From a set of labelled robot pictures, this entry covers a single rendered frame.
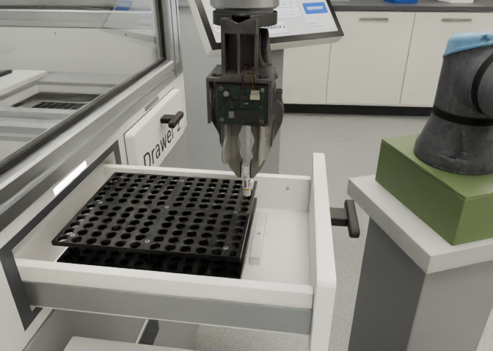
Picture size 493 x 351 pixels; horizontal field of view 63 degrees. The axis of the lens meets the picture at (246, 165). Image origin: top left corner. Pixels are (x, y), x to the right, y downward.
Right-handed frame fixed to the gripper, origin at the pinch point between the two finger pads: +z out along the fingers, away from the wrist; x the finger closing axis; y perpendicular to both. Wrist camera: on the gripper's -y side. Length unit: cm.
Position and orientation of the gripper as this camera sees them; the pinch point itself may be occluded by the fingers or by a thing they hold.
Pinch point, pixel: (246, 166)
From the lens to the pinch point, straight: 54.9
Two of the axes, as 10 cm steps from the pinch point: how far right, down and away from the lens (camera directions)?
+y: -1.3, 4.4, -8.9
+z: -0.1, 8.9, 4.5
